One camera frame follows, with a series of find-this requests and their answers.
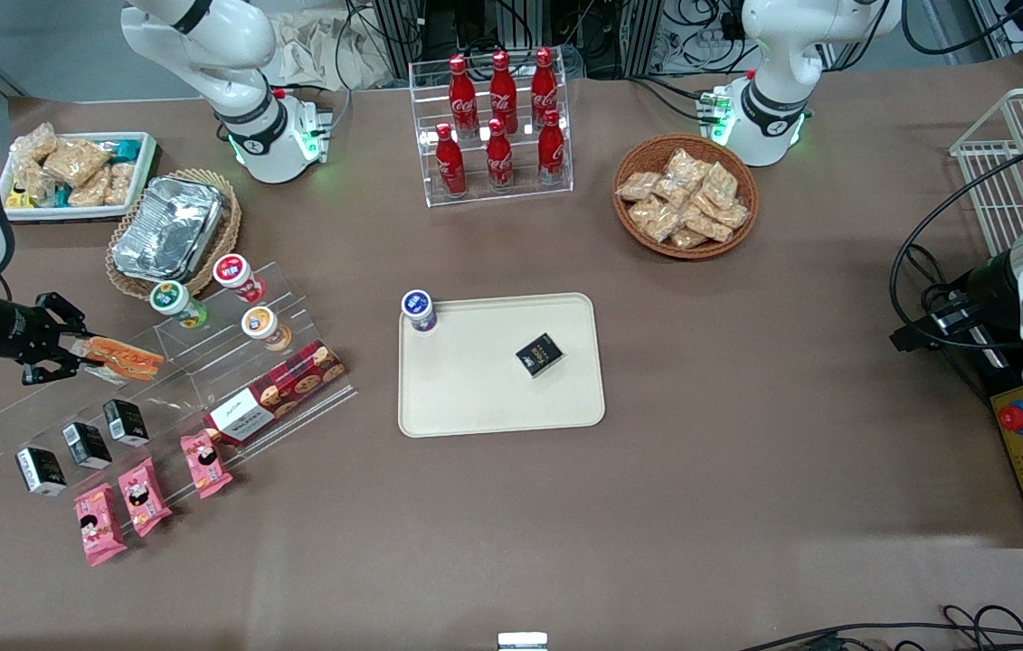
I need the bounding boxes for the pink snack packet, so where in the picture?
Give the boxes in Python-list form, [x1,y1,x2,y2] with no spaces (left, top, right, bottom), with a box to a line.
[118,457,174,538]
[180,429,233,500]
[73,483,128,567]

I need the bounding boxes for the triangle sandwich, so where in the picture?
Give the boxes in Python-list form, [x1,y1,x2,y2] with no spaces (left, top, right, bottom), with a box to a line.
[81,336,166,382]

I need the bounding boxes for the light woven wicker basket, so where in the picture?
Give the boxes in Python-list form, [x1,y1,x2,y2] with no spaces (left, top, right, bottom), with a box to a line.
[106,168,242,300]

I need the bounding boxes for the red lid yogurt cup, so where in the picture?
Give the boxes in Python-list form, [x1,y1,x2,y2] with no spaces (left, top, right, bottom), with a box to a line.
[213,254,266,304]

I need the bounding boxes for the clear acrylic stepped shelf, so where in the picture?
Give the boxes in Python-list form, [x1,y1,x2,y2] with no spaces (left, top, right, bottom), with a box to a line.
[0,262,360,500]

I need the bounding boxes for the crumpled beige cloth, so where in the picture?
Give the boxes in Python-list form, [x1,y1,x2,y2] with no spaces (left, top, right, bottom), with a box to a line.
[274,11,403,90]

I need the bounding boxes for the red cola bottle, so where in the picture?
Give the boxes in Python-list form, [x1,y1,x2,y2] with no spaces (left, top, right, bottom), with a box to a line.
[537,108,566,186]
[435,123,467,198]
[486,118,515,193]
[488,50,519,135]
[448,54,478,138]
[531,47,560,126]

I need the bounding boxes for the white rectangular plastic bin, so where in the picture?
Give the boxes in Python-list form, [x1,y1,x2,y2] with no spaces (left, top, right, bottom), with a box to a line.
[0,132,159,223]

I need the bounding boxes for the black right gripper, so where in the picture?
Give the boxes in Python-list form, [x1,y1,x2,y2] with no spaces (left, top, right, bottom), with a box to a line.
[0,293,103,384]

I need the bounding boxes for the silver foil container stack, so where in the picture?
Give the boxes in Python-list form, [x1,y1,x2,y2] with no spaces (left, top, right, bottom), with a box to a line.
[111,176,224,281]

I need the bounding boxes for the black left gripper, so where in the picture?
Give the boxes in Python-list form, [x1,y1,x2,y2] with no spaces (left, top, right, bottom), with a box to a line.
[891,253,1023,354]

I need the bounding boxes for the small black carton box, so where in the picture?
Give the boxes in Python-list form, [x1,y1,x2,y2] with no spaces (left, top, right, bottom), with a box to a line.
[14,447,68,497]
[515,333,565,378]
[102,399,150,448]
[62,421,113,470]

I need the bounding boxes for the blue lid yogurt cup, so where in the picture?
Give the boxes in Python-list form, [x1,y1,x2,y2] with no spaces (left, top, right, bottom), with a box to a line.
[401,289,438,334]

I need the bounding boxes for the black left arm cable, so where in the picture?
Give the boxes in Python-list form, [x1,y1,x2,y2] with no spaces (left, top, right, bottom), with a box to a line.
[889,145,1023,352]

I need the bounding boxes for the orange lid yogurt cup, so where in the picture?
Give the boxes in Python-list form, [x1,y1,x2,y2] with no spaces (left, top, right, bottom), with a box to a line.
[241,307,292,352]

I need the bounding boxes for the beige plastic serving tray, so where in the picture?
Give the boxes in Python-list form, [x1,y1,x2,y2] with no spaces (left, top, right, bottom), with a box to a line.
[398,292,607,439]

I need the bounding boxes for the black base cable bundle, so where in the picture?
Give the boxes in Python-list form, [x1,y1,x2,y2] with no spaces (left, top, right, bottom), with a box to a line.
[627,74,731,124]

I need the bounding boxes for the clear acrylic bottle rack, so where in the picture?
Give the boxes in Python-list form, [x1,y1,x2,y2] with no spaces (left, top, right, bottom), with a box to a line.
[409,54,574,209]

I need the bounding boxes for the green lid yogurt cup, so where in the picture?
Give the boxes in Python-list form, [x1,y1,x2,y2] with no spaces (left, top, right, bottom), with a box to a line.
[149,281,208,329]

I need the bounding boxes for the round brown wicker basket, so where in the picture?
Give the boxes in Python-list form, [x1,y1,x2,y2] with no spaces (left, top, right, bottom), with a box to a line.
[612,134,760,261]

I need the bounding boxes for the white wire basket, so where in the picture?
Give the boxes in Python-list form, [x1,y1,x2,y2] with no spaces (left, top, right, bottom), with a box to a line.
[950,88,1023,257]

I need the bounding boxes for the black floor cable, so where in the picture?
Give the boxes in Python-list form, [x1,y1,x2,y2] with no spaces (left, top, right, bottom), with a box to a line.
[737,604,1023,651]

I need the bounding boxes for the red cookie box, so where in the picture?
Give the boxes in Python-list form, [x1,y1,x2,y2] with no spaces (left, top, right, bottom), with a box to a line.
[204,340,346,447]

